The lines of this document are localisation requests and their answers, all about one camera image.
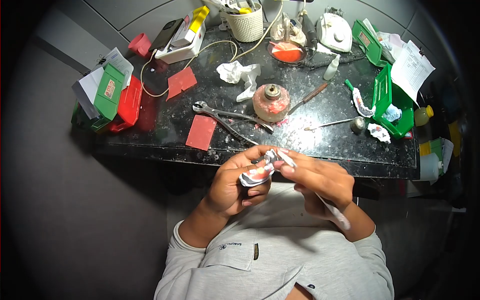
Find person's right hand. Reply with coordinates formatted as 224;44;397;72
273;148;355;222

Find person's left hand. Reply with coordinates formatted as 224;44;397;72
205;145;280;219

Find person's right thumb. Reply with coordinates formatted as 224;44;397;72
273;160;305;184

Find person's left fingers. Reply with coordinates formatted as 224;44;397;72
241;181;272;208

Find person's right index finger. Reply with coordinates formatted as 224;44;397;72
277;148;322;169

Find person's right fingers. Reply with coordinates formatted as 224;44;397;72
294;184;332;221

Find person's left thumb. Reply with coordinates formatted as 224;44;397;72
232;145;279;170

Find white dental cast pink wax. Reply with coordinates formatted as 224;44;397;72
239;149;280;187

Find metal wax carving tool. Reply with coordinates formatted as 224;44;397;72
277;150;352;231

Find metal pliers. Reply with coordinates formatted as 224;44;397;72
192;100;275;147

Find red wax sheet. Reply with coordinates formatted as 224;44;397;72
166;67;198;102
185;115;218;151

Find glass spirit burner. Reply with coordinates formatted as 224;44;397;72
252;83;291;123

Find small metal ladle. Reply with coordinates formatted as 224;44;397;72
304;116;367;133

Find person's body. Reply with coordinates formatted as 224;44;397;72
154;182;395;300

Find crumpled white tissue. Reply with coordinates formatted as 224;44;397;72
216;61;262;103

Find small white plaster cast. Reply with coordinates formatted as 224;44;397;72
367;123;391;144

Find small white dropper bottle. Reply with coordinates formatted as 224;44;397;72
323;54;341;81

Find blue marked plaster cast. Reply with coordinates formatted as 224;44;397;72
382;104;403;123

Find bowl of red wax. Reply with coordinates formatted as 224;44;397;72
267;40;308;65

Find open green plastic box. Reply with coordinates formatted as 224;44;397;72
371;63;415;140

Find white plastic bottle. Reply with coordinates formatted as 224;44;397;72
418;152;444;182

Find black motor handpiece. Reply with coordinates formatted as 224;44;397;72
301;10;320;50

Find clear plastic bag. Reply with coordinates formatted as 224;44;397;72
270;13;307;46

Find yellow capped bottle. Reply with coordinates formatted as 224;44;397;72
414;105;434;127

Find white micromotor control unit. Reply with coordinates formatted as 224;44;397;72
316;13;353;53

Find white box with yellow lid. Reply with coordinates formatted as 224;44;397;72
154;5;211;65

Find red plastic box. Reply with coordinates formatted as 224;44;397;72
109;75;143;134

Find white woven basket with tools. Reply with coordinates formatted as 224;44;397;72
210;0;265;43

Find green box with red label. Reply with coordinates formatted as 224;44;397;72
352;19;395;68

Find printed paper forms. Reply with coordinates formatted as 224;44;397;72
363;18;436;108

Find black smartphone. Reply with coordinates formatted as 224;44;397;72
149;18;184;52

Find green box with white label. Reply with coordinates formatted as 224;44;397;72
71;63;126;132

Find pink plastic cup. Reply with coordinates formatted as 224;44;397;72
128;33;153;59

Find clipped white papers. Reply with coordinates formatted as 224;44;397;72
71;47;134;120

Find brown handled wax knife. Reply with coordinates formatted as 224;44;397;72
288;82;331;115

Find green handled tray with cast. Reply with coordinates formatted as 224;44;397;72
344;79;376;118

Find black coiled cable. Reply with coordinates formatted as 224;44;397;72
303;46;367;71

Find white cable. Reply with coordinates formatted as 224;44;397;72
140;0;286;98

